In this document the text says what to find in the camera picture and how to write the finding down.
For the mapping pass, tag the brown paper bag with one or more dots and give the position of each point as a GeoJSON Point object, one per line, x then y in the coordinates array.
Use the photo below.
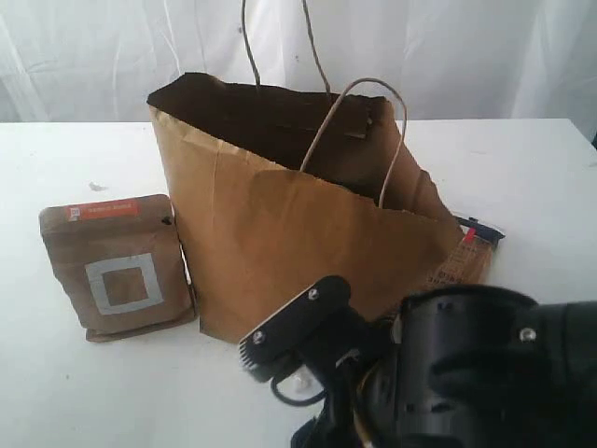
{"type": "Point", "coordinates": [274, 189]}

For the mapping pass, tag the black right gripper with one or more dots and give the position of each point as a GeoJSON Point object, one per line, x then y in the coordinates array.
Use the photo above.
{"type": "Point", "coordinates": [357, 364]}

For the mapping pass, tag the small paper scrap on table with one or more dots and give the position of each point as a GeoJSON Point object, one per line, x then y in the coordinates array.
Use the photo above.
{"type": "Point", "coordinates": [96, 187]}

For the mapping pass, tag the white crumb near carton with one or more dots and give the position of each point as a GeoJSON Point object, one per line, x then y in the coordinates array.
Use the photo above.
{"type": "Point", "coordinates": [301, 382]}

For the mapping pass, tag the spaghetti packet dark blue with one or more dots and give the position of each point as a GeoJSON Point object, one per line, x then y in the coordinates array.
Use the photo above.
{"type": "Point", "coordinates": [470, 261]}

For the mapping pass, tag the brown kraft standup pouch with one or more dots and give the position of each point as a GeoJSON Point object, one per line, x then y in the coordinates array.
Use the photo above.
{"type": "Point", "coordinates": [121, 265]}

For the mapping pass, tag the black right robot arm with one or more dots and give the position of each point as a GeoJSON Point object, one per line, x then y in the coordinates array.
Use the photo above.
{"type": "Point", "coordinates": [468, 366]}

